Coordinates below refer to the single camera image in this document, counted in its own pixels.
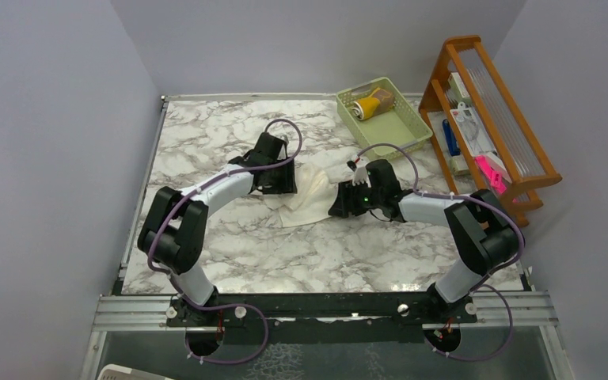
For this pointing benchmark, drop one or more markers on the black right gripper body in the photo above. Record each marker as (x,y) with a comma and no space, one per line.
(375,195)

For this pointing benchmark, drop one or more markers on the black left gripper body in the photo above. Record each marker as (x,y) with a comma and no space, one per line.
(280,180)

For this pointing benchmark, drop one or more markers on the cream white towel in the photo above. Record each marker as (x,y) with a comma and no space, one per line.
(310,204)

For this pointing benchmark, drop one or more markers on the brown yellow bear towel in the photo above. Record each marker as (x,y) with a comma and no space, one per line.
(376,103)

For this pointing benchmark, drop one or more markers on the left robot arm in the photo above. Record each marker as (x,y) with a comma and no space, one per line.
(173,233)

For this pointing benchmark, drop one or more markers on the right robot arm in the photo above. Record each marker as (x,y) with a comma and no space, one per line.
(485,236)

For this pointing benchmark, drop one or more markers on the light green plastic basket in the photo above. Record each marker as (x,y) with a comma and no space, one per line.
(402,126)

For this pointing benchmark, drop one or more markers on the blue item on rack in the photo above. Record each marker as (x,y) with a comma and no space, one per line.
(451,141)

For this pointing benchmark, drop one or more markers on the white packaged item on rack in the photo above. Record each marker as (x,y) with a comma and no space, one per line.
(472,130)

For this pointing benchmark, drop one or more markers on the pink item on rack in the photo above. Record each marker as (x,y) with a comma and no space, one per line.
(494,171)

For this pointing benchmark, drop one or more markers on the orange wooden rack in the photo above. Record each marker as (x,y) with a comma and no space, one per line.
(498,145)

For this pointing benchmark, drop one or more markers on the small box on rack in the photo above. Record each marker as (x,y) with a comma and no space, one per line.
(458,88)

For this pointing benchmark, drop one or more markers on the white bin corner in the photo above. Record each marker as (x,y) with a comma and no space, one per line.
(117,372)

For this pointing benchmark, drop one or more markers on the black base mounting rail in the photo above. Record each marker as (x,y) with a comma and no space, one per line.
(315,318)

